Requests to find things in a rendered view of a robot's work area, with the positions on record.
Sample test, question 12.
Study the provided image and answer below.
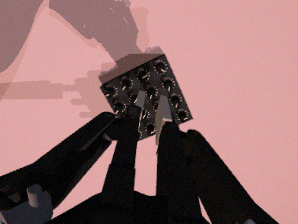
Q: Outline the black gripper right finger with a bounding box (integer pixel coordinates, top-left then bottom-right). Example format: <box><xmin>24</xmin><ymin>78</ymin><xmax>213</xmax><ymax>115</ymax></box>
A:
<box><xmin>155</xmin><ymin>95</ymin><xmax>279</xmax><ymax>224</ymax></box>

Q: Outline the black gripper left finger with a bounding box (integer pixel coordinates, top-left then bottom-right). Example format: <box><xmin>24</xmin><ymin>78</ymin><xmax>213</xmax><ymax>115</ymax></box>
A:
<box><xmin>0</xmin><ymin>90</ymin><xmax>146</xmax><ymax>224</ymax></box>

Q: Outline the black knob box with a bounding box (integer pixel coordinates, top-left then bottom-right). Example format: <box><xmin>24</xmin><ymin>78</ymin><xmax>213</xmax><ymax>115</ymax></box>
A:
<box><xmin>100</xmin><ymin>54</ymin><xmax>193</xmax><ymax>142</ymax></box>

